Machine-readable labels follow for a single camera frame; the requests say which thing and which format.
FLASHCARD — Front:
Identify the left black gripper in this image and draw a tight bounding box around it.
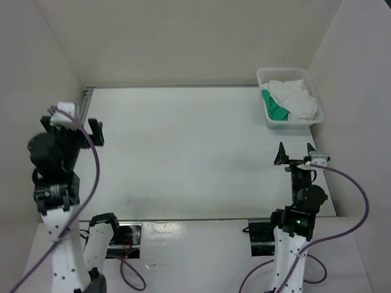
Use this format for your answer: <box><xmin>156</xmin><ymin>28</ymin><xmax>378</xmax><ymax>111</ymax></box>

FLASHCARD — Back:
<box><xmin>42</xmin><ymin>115</ymin><xmax>104</xmax><ymax>169</ymax></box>

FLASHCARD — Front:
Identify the white tank top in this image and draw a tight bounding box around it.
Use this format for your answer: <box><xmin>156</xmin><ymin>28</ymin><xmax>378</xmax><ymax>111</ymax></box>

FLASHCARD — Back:
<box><xmin>261</xmin><ymin>80</ymin><xmax>318</xmax><ymax>121</ymax></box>

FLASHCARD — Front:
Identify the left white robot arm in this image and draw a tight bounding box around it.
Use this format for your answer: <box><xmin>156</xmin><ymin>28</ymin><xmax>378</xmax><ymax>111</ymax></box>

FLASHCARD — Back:
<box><xmin>27</xmin><ymin>109</ymin><xmax>122</xmax><ymax>292</ymax></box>

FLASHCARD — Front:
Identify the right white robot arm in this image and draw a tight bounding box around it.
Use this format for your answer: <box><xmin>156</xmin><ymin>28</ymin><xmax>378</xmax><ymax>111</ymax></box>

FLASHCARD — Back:
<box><xmin>267</xmin><ymin>143</ymin><xmax>327</xmax><ymax>292</ymax></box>

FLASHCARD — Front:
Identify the green tank top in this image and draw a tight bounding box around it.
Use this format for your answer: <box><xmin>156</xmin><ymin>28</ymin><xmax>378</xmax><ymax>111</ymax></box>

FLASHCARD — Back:
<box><xmin>261</xmin><ymin>89</ymin><xmax>289</xmax><ymax>121</ymax></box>

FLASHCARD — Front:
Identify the white plastic basket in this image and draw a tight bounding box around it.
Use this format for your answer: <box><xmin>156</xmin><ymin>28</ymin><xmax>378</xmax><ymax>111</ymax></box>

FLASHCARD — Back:
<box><xmin>257</xmin><ymin>67</ymin><xmax>324</xmax><ymax>129</ymax></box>

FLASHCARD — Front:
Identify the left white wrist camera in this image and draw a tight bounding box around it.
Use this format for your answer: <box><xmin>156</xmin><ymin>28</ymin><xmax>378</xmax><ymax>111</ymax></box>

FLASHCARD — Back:
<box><xmin>48</xmin><ymin>102</ymin><xmax>79</xmax><ymax>128</ymax></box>

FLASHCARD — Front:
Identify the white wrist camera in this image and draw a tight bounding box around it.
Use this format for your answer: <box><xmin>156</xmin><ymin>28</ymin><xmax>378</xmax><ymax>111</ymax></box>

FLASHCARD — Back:
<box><xmin>48</xmin><ymin>102</ymin><xmax>79</xmax><ymax>128</ymax></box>
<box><xmin>304</xmin><ymin>151</ymin><xmax>330</xmax><ymax>168</ymax></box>

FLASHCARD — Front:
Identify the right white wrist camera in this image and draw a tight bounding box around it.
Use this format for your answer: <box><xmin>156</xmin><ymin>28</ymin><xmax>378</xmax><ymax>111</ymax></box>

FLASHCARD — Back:
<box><xmin>304</xmin><ymin>151</ymin><xmax>330</xmax><ymax>168</ymax></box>

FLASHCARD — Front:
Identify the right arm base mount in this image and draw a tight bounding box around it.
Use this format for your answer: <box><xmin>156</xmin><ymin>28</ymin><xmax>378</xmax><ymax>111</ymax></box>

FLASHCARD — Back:
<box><xmin>242</xmin><ymin>219</ymin><xmax>275</xmax><ymax>257</ymax></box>

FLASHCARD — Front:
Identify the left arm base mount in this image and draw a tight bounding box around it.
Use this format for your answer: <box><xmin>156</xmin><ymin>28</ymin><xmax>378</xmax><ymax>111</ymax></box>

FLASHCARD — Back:
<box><xmin>79</xmin><ymin>222</ymin><xmax>144</xmax><ymax>259</ymax></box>

